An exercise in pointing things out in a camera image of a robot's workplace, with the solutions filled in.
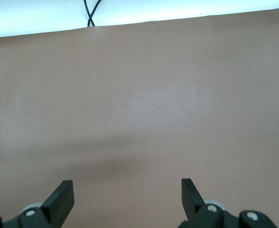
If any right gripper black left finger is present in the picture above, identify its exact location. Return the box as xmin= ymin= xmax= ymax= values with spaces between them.
xmin=0 ymin=180 xmax=75 ymax=228

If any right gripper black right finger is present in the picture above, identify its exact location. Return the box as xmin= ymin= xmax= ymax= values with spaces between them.
xmin=177 ymin=178 xmax=277 ymax=228

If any brown table mat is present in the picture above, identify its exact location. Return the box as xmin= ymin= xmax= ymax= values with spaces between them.
xmin=0 ymin=9 xmax=279 ymax=228

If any black floor cable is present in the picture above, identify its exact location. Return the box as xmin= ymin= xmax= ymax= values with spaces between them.
xmin=84 ymin=0 xmax=95 ymax=27
xmin=87 ymin=0 xmax=102 ymax=27

